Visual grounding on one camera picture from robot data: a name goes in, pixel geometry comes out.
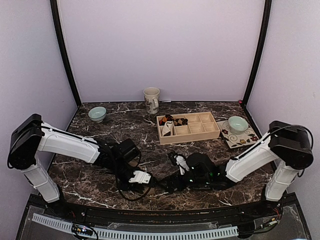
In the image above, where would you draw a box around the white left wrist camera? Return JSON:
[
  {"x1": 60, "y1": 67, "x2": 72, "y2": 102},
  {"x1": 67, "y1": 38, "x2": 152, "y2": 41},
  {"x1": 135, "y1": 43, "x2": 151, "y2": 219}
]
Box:
[{"x1": 128, "y1": 170, "x2": 152, "y2": 184}]

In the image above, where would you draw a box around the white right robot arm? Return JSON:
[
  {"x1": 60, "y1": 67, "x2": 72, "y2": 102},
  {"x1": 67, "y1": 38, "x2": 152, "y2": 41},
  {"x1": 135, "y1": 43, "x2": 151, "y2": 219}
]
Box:
[{"x1": 158, "y1": 120, "x2": 314, "y2": 217}]

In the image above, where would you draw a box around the beige ribbed sock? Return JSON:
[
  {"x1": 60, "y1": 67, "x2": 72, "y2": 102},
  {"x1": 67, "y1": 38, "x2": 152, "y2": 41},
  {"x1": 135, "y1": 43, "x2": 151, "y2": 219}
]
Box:
[{"x1": 128, "y1": 159, "x2": 153, "y2": 198}]

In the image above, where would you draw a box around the rolled white ribbed sock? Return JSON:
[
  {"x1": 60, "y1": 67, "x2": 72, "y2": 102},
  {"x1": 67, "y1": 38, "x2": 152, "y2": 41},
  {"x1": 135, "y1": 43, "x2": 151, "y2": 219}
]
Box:
[{"x1": 161, "y1": 121, "x2": 174, "y2": 137}]

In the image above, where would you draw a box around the black corner post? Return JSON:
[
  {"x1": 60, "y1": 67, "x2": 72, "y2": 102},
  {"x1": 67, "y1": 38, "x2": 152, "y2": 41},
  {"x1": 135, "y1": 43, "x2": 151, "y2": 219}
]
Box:
[
  {"x1": 50, "y1": 0, "x2": 82, "y2": 108},
  {"x1": 241, "y1": 0, "x2": 272, "y2": 109}
]

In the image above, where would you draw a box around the teal striped ceramic bowl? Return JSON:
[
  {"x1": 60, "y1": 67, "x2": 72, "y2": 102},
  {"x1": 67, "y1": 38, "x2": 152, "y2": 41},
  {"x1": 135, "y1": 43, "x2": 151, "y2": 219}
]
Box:
[{"x1": 88, "y1": 106, "x2": 107, "y2": 123}]

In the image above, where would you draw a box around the floral square plate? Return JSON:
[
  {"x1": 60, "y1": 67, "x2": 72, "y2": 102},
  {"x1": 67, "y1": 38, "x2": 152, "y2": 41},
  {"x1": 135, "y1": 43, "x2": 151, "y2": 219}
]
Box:
[{"x1": 216, "y1": 120, "x2": 259, "y2": 149}]

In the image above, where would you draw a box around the black left corner post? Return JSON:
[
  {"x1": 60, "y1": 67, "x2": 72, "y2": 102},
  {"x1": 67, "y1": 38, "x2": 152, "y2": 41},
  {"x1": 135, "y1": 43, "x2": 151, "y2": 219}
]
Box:
[{"x1": 50, "y1": 0, "x2": 82, "y2": 108}]

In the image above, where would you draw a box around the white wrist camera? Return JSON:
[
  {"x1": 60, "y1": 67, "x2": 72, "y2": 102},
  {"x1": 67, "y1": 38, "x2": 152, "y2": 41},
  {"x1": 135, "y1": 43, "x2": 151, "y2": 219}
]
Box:
[
  {"x1": 128, "y1": 170, "x2": 152, "y2": 184},
  {"x1": 174, "y1": 154, "x2": 190, "y2": 175}
]

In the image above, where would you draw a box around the white slotted cable duct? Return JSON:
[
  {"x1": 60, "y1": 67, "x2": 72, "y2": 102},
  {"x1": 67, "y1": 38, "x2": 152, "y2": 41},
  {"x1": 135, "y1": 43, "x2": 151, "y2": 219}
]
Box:
[{"x1": 31, "y1": 213, "x2": 239, "y2": 240}]

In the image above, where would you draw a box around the black right corner post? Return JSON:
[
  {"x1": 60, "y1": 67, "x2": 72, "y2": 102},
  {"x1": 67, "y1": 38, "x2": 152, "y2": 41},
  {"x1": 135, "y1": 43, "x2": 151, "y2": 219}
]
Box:
[{"x1": 241, "y1": 0, "x2": 272, "y2": 109}]

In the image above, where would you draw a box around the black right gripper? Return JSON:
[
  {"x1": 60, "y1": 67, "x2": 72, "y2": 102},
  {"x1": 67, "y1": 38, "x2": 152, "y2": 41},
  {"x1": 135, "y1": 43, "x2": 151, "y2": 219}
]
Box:
[{"x1": 157, "y1": 169, "x2": 211, "y2": 194}]

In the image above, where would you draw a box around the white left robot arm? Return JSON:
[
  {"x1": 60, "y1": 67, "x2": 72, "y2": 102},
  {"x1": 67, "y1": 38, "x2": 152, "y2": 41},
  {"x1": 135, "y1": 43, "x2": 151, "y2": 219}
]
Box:
[{"x1": 7, "y1": 113, "x2": 155, "y2": 218}]

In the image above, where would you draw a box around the pale green bowl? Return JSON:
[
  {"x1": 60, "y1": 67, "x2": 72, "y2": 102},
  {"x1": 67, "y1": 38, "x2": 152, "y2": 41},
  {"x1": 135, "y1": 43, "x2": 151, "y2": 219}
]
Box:
[{"x1": 227, "y1": 116, "x2": 249, "y2": 135}]

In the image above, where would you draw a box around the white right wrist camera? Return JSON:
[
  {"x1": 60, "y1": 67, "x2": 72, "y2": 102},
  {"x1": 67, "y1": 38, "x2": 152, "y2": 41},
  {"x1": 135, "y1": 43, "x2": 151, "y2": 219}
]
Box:
[{"x1": 174, "y1": 154, "x2": 190, "y2": 175}]

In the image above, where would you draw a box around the wooden compartment tray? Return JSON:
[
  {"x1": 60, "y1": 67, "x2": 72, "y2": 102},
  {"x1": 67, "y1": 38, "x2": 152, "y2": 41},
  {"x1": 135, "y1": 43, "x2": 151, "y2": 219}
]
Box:
[{"x1": 156, "y1": 112, "x2": 221, "y2": 145}]

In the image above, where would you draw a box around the rolled red argyle sock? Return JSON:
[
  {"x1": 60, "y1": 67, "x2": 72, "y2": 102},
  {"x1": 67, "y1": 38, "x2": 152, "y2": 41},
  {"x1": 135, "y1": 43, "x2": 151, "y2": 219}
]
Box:
[{"x1": 159, "y1": 114, "x2": 174, "y2": 126}]

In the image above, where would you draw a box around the black front table rail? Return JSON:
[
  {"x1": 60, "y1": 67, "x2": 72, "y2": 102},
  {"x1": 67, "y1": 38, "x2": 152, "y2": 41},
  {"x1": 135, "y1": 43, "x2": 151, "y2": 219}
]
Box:
[{"x1": 27, "y1": 189, "x2": 301, "y2": 225}]

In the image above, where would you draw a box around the green circuit board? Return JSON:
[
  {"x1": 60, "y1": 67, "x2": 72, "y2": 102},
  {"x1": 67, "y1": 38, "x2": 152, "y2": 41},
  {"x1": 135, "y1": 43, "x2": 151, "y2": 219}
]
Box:
[{"x1": 71, "y1": 224, "x2": 94, "y2": 236}]

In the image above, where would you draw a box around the coral pattern ceramic mug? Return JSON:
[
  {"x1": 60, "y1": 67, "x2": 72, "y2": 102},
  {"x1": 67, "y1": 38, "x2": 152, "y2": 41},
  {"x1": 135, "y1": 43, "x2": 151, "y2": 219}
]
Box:
[{"x1": 143, "y1": 87, "x2": 160, "y2": 115}]

